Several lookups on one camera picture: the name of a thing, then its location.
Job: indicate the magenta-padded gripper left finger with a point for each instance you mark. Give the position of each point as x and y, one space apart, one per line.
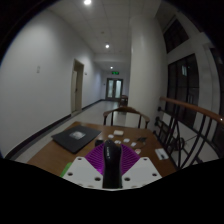
80 171

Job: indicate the black mouse pad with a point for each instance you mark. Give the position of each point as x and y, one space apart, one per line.
76 137

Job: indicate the ceiling lights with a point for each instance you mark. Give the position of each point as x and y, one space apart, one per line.
107 46

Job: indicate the green exit sign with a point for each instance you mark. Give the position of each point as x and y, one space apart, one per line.
115 72

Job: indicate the glass double door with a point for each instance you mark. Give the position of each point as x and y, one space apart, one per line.
114 89

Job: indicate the dark framed window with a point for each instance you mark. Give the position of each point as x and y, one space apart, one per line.
184 86

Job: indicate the wooden handrail black metal railing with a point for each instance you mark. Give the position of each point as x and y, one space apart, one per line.
190 106

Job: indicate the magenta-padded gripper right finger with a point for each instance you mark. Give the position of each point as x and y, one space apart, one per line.
141 171

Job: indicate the black computer mouse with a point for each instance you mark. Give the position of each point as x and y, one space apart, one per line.
112 165

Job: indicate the wooden armchair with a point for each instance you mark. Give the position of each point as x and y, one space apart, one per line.
126 109

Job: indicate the small black object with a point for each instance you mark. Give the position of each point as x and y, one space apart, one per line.
98 143

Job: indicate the pale side door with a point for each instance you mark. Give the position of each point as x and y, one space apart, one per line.
77 87

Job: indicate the small white block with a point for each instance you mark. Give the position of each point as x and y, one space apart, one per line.
133 144
110 136
117 142
126 140
138 151

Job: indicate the white card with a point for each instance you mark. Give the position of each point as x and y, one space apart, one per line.
162 154

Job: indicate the white rectangular box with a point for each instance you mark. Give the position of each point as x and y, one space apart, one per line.
118 132

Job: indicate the dark wooden chair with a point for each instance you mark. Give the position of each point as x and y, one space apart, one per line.
124 100

